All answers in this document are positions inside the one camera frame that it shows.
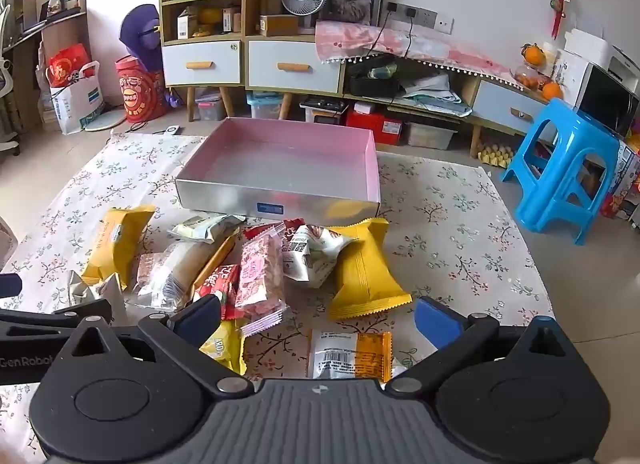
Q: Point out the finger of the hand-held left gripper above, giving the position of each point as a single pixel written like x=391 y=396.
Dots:
x=10 y=285
x=60 y=319

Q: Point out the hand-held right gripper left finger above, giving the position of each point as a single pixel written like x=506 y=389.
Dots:
x=197 y=318

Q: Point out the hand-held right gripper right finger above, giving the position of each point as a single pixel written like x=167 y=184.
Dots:
x=440 y=320

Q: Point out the small yellow biscuit packet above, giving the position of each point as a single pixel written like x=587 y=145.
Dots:
x=225 y=344

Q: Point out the red snack packet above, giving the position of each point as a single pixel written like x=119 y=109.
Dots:
x=257 y=231
x=222 y=289

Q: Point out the clear white roll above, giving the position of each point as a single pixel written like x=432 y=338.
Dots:
x=182 y=264

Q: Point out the gold long snack packet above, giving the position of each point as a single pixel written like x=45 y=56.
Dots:
x=220 y=256

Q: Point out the clear cracker packet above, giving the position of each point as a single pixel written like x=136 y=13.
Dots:
x=147 y=269

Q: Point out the pink candy packet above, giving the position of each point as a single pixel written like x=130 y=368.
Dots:
x=260 y=269

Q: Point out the yellow snack packet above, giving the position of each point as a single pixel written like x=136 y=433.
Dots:
x=367 y=264
x=117 y=244

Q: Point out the pale green snack packet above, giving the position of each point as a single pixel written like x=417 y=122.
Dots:
x=205 y=226

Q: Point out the orange white snack packet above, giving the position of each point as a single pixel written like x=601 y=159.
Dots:
x=345 y=354

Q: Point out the white brown nut packet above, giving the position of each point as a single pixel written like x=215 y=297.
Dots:
x=310 y=254

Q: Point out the pink-lined silver box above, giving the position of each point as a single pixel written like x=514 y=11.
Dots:
x=280 y=169

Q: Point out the floral tablecloth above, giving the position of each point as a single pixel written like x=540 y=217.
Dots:
x=450 y=244

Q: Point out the yellow egg tray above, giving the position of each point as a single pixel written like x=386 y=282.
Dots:
x=495 y=154

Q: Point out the clear plastic bin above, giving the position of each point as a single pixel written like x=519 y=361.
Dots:
x=430 y=135

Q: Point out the white remote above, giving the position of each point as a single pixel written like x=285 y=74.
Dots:
x=172 y=129

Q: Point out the white round base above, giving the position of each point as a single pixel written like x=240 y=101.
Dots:
x=105 y=120

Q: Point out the white shopping bag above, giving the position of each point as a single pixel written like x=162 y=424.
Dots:
x=75 y=104

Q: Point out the white office chair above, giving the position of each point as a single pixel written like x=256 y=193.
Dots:
x=6 y=84

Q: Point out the blue plastic stool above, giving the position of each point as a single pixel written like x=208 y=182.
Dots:
x=565 y=159

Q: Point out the red flat box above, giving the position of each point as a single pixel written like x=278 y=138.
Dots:
x=375 y=124

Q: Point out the clear storage box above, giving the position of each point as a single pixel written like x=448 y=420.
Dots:
x=211 y=106

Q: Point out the blue lidded storage box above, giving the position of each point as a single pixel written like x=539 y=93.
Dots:
x=265 y=106

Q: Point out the low wooden cabinet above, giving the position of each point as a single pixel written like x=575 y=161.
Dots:
x=505 y=104

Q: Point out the red gift bag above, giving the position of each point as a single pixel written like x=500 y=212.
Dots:
x=70 y=66

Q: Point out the folded cloth stack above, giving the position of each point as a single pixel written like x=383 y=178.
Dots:
x=435 y=91

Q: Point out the colourful carton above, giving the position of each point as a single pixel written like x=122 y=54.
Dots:
x=622 y=179

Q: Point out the red cylindrical box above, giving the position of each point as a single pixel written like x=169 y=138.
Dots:
x=140 y=89

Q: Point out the white lidded storage box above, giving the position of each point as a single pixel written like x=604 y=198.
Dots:
x=322 y=111

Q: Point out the black bag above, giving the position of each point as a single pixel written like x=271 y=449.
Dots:
x=372 y=81

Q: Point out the orange fruit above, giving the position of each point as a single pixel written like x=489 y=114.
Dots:
x=534 y=54
x=552 y=90

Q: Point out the tall wooden shelf cabinet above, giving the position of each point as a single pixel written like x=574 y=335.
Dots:
x=202 y=61

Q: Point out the glass jar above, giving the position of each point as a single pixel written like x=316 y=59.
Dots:
x=529 y=78

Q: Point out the pink floral cloth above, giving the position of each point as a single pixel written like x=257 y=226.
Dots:
x=450 y=51

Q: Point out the wooden drawer cabinet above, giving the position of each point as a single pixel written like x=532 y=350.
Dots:
x=295 y=66

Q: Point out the white microwave oven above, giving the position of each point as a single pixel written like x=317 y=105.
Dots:
x=600 y=94

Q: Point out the purple plush toy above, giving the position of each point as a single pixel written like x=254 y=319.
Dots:
x=142 y=34

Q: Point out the white barcode box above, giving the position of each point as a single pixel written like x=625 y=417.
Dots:
x=186 y=25

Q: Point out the cardboard box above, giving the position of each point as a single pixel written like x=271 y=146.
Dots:
x=277 y=25

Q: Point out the white printer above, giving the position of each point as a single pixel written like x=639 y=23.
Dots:
x=595 y=51

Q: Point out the wall power outlet strip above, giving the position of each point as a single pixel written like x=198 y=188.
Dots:
x=425 y=19

